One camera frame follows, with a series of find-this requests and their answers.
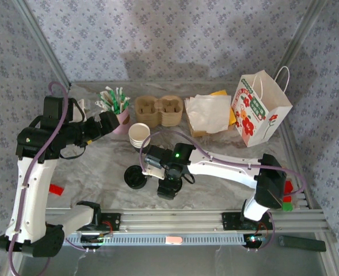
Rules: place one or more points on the white floral paper bag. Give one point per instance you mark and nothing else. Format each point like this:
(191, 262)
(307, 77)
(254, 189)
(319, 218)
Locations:
(261, 115)

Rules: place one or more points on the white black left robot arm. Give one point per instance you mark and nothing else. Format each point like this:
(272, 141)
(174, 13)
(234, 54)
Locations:
(28, 201)

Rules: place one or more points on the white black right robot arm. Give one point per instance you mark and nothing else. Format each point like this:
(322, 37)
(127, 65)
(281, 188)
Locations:
(229, 169)

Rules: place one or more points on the stack of black cup lids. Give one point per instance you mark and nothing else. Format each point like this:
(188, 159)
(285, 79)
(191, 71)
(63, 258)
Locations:
(134, 176)

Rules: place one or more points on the stack of white paper cups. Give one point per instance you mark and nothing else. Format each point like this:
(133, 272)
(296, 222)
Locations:
(139, 133)

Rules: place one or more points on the stack of pulp cup carriers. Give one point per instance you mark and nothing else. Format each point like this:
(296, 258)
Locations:
(157, 110)

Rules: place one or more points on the flat red toy block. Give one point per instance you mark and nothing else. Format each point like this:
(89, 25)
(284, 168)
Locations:
(56, 189)

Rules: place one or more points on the green white wrapped straw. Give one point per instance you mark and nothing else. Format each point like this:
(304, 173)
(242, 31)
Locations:
(118, 100)
(126, 101)
(104, 99)

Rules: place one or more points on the stack of white napkins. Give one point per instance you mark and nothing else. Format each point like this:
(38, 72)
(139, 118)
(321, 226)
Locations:
(206, 112)

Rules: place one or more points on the pink straw holder cup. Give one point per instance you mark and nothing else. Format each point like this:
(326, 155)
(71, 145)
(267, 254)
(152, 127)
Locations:
(123, 122)

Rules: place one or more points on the pink tape label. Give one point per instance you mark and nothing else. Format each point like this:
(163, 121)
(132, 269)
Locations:
(174, 240)

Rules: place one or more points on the small electronics board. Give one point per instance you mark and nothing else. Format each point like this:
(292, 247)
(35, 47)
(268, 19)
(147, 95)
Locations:
(254, 241)
(95, 241)

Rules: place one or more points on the stepped red toy block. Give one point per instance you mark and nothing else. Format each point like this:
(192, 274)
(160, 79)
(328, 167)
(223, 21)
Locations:
(288, 187)

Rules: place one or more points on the green toy block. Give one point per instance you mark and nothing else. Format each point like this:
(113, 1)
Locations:
(287, 207)

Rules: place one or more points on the flat black bar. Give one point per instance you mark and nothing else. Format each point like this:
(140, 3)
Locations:
(301, 243)

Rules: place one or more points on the aluminium mounting rail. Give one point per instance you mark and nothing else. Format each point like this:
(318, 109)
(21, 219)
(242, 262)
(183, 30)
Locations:
(172, 221)

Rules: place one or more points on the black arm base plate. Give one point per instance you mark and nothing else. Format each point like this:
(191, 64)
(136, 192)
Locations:
(114, 222)
(232, 222)

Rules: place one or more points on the aluminium frame post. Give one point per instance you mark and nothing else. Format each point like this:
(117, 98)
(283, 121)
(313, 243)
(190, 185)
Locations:
(298, 43)
(42, 43)

